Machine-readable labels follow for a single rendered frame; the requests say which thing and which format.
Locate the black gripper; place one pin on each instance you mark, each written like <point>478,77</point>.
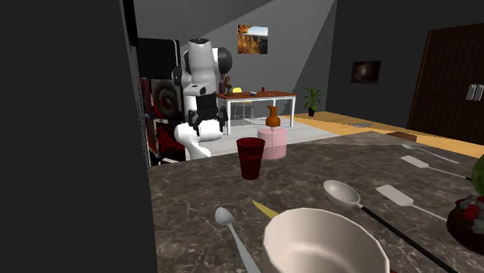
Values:
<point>207,104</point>

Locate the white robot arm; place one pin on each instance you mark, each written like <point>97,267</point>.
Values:
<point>198,60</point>

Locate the yellow chair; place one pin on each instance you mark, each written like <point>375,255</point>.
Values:
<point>237,90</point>

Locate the patterned robot stand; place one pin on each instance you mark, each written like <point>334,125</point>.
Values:
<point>166,100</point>

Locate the brown table white legs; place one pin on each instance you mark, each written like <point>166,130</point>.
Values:
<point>261,95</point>

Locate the dark red cup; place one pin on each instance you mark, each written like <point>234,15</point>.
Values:
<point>250,158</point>

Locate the pink soap dispenser orange pump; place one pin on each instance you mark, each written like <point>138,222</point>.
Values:
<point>273,145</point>

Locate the potted green plant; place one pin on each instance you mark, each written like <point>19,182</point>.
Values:
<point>311,99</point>

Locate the yellow knife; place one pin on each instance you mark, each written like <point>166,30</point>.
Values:
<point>264,210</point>

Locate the large white bowl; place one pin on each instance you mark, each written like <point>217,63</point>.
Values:
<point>321,245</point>

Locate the large white spatula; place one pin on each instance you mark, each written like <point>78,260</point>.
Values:
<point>395,196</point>

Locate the long grey spoon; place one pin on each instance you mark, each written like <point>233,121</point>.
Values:
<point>410,147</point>

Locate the small white spatula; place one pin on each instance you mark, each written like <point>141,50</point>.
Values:
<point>414,162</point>

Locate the dark brown door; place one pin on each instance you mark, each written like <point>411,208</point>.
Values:
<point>446,83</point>

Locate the green round object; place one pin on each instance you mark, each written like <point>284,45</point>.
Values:
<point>480,175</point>

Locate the orange landscape wall picture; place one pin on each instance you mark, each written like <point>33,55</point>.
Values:
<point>252,39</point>

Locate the dark wall picture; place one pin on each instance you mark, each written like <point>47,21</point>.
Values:
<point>365,72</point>

